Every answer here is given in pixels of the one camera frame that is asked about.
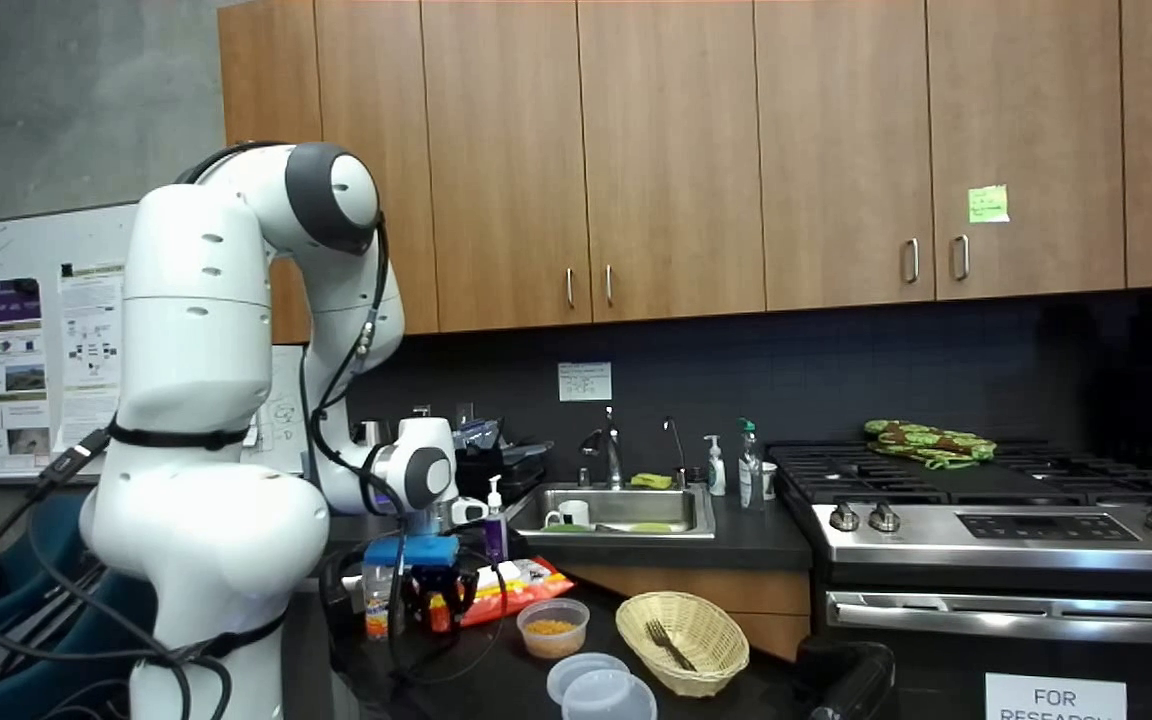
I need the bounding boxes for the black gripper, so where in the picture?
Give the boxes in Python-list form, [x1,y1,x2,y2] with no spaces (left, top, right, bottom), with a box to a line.
[404,568,477,616]

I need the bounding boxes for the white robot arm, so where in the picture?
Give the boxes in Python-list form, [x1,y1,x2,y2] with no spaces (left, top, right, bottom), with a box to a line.
[80,143,457,720]

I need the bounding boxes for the woven wicker basket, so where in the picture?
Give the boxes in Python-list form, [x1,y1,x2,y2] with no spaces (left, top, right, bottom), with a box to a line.
[616,590,754,700]

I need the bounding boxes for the orange snack bag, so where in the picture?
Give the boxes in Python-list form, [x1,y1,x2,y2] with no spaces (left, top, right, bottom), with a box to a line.
[460,559,572,629]

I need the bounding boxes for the purple soap pump bottle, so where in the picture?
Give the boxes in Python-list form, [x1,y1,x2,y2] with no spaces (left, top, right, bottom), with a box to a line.
[485,471,508,563]

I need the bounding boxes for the orange drink bottle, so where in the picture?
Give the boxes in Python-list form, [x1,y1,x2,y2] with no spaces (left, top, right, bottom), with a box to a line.
[364,563,398,638]

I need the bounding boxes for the plastic container with orange food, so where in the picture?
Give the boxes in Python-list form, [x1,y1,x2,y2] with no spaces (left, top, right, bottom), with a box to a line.
[516,601,587,660]

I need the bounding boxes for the stainless steel sink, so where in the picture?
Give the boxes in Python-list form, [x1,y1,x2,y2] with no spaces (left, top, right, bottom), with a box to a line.
[511,489,718,538]

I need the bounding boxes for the black dish rack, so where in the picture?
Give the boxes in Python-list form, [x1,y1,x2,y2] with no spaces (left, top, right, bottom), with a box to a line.
[451,420,551,502]

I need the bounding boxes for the clear plastic lid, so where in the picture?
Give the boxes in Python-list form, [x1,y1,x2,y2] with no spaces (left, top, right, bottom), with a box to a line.
[543,653,630,703]
[562,666,658,720]

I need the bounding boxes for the wooden fork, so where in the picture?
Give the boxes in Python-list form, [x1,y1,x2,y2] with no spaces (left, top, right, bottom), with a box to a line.
[643,619,695,672]

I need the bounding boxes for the sink faucet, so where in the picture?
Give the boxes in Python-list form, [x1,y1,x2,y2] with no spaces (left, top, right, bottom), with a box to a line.
[581,406,624,492]

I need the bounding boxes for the white paper sign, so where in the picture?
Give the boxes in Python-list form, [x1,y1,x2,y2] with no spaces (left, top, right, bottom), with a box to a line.
[555,359,614,403]

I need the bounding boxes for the white soap dispenser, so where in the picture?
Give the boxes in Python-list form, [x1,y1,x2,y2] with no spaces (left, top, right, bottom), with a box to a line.
[704,436,728,497]

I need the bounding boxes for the spray bottle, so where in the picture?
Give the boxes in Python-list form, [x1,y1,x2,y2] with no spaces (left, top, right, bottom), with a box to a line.
[738,417,765,509]

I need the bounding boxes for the wooden upper cabinets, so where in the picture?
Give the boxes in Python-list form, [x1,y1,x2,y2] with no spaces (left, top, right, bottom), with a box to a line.
[219,0,1152,331]

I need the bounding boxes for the green yellow cloth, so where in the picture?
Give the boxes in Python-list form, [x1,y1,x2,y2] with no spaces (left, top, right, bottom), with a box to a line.
[865,420,997,471]

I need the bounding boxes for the stainless gas stove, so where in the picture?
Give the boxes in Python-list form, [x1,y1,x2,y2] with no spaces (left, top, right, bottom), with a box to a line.
[767,439,1152,720]

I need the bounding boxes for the green sticky note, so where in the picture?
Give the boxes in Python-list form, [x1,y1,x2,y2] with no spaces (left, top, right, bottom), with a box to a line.
[965,182,1012,223]

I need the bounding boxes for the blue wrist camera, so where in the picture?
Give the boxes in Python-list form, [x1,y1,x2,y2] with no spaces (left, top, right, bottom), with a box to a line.
[361,535,460,568]

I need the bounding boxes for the wall poster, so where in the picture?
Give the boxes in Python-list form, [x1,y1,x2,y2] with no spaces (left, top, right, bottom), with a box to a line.
[60,264,123,442]

